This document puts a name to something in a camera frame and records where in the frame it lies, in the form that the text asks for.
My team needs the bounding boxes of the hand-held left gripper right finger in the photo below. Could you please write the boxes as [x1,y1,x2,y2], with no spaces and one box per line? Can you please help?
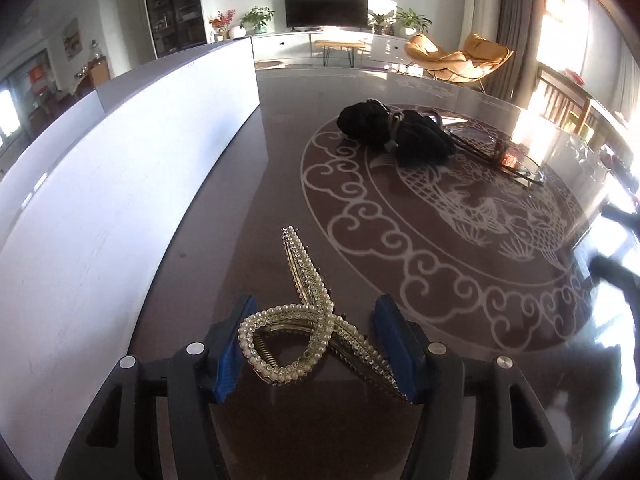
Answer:
[374,294,576,480]

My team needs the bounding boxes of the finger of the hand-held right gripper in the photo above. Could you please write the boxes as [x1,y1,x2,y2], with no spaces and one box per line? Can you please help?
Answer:
[600,202,640,234]
[587,254,640,307]

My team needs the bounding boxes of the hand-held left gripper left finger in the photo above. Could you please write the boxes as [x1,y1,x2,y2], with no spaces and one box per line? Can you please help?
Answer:
[54,294,258,480]

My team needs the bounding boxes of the pearl hair clip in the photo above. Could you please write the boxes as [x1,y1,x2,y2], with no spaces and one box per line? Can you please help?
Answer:
[237,225,409,404]

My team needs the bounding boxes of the patterned brown glass desktop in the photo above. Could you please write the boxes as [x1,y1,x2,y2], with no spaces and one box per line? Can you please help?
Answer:
[127,67,640,480]

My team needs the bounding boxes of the wooden chair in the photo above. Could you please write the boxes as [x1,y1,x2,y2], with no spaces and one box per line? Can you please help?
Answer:
[534,62,591,131]

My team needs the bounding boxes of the white partition board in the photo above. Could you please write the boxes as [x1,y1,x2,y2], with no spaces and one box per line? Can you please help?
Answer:
[0,37,261,480]

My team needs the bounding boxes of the orange lounge chair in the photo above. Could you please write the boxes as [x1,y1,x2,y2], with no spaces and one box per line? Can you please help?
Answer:
[403,33,466,81]
[449,32,515,84]

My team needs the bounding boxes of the grey curtain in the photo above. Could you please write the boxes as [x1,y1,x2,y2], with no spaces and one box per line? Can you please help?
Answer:
[497,0,546,106]

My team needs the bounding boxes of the standing air conditioner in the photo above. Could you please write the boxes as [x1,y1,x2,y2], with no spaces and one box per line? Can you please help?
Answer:
[464,0,504,51]

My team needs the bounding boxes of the leafy green potted plant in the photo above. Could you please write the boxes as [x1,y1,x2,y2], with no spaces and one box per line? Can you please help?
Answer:
[393,7,432,39]

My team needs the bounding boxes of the small green potted plant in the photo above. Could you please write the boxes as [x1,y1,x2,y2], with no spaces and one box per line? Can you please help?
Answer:
[367,9,396,36]

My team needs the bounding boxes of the white television cabinet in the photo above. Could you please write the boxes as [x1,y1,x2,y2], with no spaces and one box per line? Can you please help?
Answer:
[249,29,426,69]

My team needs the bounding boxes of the wooden coffee table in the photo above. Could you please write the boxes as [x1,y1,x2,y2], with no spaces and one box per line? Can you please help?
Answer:
[313,38,366,67]

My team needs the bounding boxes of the red flower plant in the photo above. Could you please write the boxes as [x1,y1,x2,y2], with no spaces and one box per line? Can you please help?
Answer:
[208,8,236,41]

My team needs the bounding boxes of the dark glass display cabinet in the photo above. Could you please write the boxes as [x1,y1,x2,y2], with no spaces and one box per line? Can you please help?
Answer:
[141,0,207,59]

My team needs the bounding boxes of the black television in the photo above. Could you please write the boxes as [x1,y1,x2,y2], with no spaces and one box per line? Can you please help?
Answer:
[283,0,370,30]

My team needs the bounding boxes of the dark frame glasses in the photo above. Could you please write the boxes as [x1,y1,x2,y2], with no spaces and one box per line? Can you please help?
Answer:
[442,122,546,189]

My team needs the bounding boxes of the framed wall painting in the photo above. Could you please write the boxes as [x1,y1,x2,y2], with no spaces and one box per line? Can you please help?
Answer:
[62,17,81,59]

